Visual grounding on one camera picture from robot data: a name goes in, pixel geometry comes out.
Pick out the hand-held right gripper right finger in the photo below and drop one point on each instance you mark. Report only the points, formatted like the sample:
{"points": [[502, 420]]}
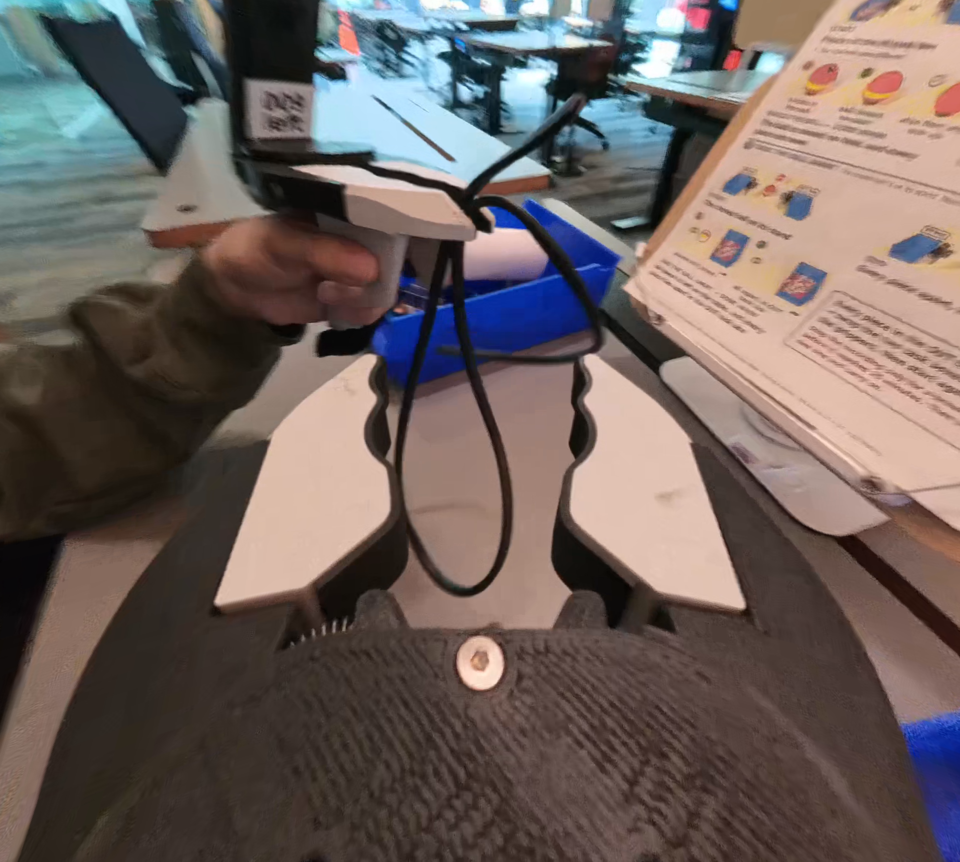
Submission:
{"points": [[652, 517]]}

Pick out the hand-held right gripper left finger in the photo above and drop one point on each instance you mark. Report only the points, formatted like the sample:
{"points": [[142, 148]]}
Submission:
{"points": [[315, 502]]}

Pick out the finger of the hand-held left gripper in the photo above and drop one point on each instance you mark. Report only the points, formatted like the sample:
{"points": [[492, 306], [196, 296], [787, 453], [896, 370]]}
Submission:
{"points": [[412, 209], [360, 173]]}

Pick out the blue plastic bin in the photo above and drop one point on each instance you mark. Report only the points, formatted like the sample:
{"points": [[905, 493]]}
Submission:
{"points": [[937, 787], [510, 322]]}

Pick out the person's left forearm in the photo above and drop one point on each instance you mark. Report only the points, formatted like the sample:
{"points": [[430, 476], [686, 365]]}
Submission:
{"points": [[135, 389]]}

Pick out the white cylinder black cap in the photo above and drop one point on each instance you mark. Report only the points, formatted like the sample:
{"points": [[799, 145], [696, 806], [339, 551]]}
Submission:
{"points": [[510, 258]]}

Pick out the wood edged grey desk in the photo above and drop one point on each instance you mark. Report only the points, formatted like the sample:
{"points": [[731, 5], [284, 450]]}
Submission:
{"points": [[210, 164]]}

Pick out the white board stand base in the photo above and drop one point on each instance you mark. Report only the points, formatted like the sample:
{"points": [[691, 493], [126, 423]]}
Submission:
{"points": [[810, 494]]}

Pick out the black office chair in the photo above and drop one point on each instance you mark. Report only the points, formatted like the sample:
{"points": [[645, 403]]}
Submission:
{"points": [[120, 81]]}

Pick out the black tablet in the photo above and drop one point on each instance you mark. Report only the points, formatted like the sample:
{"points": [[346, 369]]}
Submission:
{"points": [[637, 322]]}

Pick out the wooden display board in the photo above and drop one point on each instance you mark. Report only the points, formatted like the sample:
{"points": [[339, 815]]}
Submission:
{"points": [[697, 179], [787, 3]]}

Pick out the printed instruction sheet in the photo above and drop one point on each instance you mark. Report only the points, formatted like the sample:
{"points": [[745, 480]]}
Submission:
{"points": [[825, 239]]}

